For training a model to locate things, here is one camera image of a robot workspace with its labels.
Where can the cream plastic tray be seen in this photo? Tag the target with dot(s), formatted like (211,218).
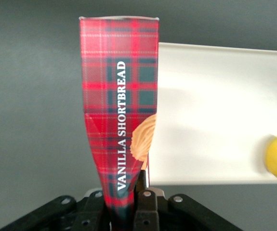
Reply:
(213,108)

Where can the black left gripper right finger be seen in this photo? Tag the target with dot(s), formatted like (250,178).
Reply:
(146,207)

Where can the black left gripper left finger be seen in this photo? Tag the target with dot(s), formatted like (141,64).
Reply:
(92,211)

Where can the red tartan cookie box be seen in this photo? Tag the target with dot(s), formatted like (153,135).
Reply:
(119,96)

